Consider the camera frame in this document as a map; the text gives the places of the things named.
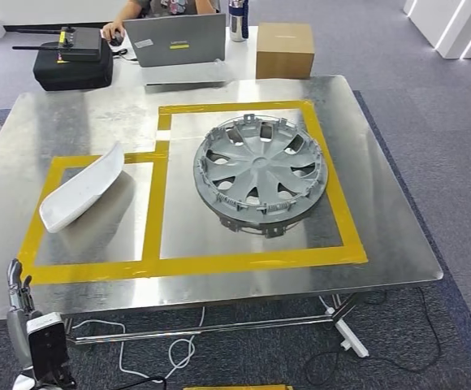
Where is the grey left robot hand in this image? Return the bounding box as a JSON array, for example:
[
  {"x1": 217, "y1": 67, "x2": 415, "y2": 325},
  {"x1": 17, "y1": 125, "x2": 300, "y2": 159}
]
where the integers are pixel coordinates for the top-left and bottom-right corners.
[{"x1": 6, "y1": 258, "x2": 45, "y2": 371}]

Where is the person's right hand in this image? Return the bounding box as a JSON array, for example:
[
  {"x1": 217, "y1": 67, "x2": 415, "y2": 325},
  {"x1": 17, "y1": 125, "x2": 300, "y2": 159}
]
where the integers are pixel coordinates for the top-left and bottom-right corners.
[{"x1": 101, "y1": 21, "x2": 126, "y2": 42}]

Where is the white curved plastic part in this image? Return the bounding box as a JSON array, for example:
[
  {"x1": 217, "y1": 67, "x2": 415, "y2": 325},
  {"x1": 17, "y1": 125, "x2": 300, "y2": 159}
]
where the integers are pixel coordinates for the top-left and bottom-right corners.
[{"x1": 39, "y1": 141, "x2": 125, "y2": 235}]

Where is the yellow tape on workbench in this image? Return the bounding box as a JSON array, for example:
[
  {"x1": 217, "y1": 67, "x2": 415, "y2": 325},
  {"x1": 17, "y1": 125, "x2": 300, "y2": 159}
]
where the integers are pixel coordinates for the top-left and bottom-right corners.
[{"x1": 18, "y1": 99, "x2": 369, "y2": 286}]

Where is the stainless steel workbench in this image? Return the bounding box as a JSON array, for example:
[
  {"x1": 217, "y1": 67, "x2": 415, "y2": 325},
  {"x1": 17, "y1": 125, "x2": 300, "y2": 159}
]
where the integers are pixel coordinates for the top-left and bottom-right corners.
[{"x1": 0, "y1": 74, "x2": 444, "y2": 347}]

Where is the black carrying case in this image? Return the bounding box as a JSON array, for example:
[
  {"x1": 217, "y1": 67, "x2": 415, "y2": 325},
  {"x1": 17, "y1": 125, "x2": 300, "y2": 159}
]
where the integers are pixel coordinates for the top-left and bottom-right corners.
[{"x1": 32, "y1": 38, "x2": 115, "y2": 92}]

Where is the person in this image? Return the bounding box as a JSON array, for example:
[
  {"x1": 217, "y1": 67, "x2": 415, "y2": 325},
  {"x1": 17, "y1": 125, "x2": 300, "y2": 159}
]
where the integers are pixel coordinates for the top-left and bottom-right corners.
[{"x1": 101, "y1": 0, "x2": 221, "y2": 43}]

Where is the grey laptop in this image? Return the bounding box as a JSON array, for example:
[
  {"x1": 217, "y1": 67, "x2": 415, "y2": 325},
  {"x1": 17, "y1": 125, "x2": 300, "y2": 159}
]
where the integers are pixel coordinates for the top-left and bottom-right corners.
[{"x1": 122, "y1": 12, "x2": 227, "y2": 69}]

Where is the steel thermos cup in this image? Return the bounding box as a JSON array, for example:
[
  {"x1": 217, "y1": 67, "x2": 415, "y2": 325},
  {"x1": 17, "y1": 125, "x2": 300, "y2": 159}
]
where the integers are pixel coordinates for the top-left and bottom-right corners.
[{"x1": 227, "y1": 0, "x2": 250, "y2": 43}]

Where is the brown cardboard box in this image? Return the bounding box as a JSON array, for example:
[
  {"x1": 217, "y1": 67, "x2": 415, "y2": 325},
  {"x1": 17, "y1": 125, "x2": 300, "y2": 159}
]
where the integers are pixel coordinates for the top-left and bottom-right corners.
[{"x1": 255, "y1": 22, "x2": 315, "y2": 81}]

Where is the grey plastic wheel cover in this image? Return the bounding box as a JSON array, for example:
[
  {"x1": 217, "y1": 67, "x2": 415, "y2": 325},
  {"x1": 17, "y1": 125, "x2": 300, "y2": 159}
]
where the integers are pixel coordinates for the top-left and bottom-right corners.
[{"x1": 192, "y1": 112, "x2": 329, "y2": 240}]

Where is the yellow floor tape square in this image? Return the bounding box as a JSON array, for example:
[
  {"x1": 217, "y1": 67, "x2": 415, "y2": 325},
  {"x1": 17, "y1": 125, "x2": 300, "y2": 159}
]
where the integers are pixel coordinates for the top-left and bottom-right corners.
[{"x1": 182, "y1": 383, "x2": 294, "y2": 390}]

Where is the white power strip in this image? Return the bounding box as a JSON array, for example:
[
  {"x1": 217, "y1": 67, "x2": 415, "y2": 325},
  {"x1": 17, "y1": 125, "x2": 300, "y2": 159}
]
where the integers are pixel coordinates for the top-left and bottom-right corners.
[{"x1": 325, "y1": 305, "x2": 371, "y2": 360}]

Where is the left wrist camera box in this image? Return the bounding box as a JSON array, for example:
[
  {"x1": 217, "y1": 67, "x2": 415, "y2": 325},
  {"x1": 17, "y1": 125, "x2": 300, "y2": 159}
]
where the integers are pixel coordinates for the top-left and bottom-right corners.
[{"x1": 26, "y1": 311, "x2": 77, "y2": 390}]

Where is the white floor cable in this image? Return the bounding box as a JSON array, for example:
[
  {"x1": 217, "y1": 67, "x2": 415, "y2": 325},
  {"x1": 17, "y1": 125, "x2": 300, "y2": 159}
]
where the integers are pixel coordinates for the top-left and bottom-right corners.
[{"x1": 70, "y1": 305, "x2": 207, "y2": 382}]

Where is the black camera cable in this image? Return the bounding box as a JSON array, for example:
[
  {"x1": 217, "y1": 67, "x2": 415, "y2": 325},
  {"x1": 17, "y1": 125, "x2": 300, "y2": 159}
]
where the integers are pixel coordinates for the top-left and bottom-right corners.
[{"x1": 107, "y1": 375, "x2": 168, "y2": 390}]

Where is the black floor cable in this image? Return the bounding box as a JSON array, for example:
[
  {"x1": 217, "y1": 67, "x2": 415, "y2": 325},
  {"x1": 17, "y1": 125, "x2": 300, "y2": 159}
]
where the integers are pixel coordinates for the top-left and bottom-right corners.
[{"x1": 303, "y1": 286, "x2": 442, "y2": 387}]

